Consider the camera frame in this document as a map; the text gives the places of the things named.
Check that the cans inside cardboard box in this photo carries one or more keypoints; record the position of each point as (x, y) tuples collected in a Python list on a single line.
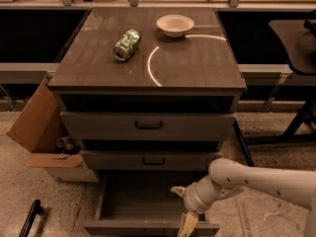
[(65, 144)]

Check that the grey drawer cabinet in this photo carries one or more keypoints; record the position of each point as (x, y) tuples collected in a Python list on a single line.
[(152, 89)]

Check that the grey middle drawer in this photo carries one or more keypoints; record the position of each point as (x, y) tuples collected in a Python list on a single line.
[(149, 161)]

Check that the grey drawer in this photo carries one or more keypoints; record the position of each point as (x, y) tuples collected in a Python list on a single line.
[(148, 126), (149, 161), (140, 204)]

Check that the white bowl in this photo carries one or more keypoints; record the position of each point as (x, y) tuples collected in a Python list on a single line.
[(175, 26)]

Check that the crushed green soda can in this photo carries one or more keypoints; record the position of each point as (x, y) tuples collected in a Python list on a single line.
[(127, 45)]

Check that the open cardboard box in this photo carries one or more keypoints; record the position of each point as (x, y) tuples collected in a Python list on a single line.
[(36, 129)]

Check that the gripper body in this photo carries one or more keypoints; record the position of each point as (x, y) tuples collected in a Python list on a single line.
[(192, 198)]

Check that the black curved bar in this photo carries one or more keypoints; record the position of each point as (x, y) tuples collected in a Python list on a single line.
[(36, 209)]

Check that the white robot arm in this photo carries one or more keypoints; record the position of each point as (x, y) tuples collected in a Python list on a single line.
[(226, 178)]

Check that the grey top drawer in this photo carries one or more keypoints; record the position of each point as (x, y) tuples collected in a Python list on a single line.
[(148, 126)]

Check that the grey bottom drawer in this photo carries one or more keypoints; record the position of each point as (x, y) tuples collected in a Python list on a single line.
[(140, 204)]

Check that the black folding stand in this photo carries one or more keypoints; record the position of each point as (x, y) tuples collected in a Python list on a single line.
[(286, 136)]

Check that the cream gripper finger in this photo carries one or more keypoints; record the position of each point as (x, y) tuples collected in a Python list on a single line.
[(179, 191)]

